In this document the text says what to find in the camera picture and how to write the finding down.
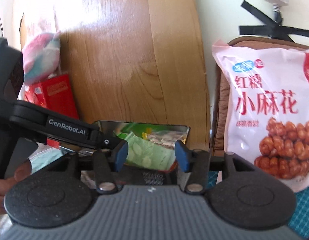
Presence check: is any blue patterned mat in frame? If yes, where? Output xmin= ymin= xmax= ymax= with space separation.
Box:
xmin=208 ymin=171 xmax=309 ymax=239

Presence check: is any pink fried dough snack bag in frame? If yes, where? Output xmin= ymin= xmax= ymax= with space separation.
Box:
xmin=212 ymin=41 xmax=309 ymax=192

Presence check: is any wooden headboard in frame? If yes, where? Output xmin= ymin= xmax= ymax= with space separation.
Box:
xmin=21 ymin=0 xmax=210 ymax=148

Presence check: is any black storage box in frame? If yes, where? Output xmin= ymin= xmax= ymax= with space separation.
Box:
xmin=94 ymin=120 xmax=190 ymax=188

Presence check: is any green snack packet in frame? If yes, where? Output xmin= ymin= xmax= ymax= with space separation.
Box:
xmin=117 ymin=132 xmax=176 ymax=171

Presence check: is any pink blue plush toy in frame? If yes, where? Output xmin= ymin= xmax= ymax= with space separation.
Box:
xmin=22 ymin=31 xmax=61 ymax=86

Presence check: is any mint green sheet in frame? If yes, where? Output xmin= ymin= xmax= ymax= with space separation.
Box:
xmin=29 ymin=146 xmax=63 ymax=174

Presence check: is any person left hand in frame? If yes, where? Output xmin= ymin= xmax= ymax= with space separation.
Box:
xmin=0 ymin=159 xmax=31 ymax=215

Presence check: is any red gift bag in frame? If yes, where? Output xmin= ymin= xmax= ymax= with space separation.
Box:
xmin=23 ymin=74 xmax=80 ymax=148

